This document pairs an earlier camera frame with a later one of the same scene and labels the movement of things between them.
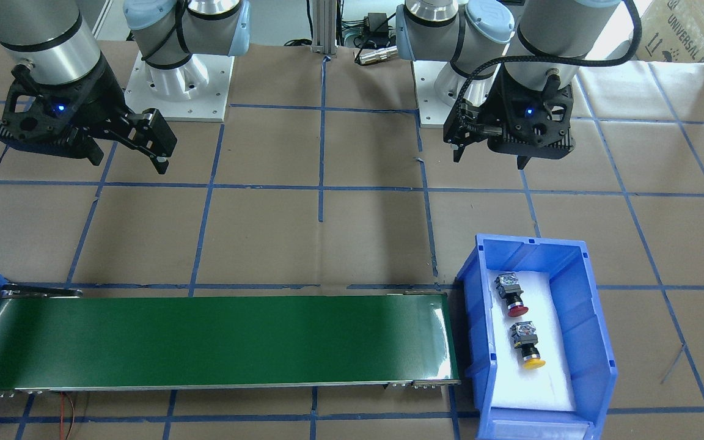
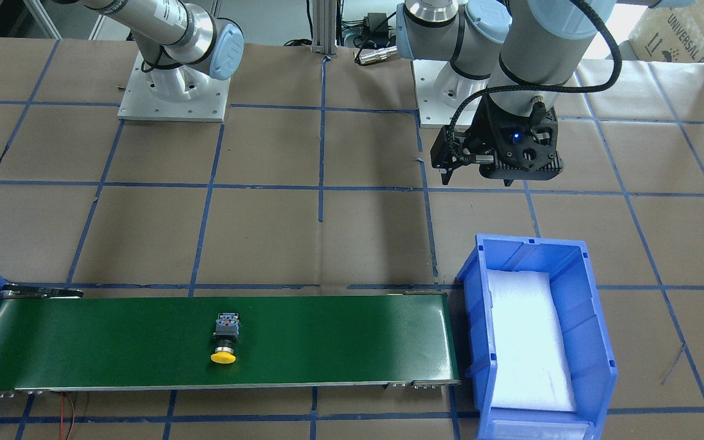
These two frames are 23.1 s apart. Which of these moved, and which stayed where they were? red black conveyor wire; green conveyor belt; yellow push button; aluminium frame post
Moved: yellow push button
Stayed: red black conveyor wire; green conveyor belt; aluminium frame post
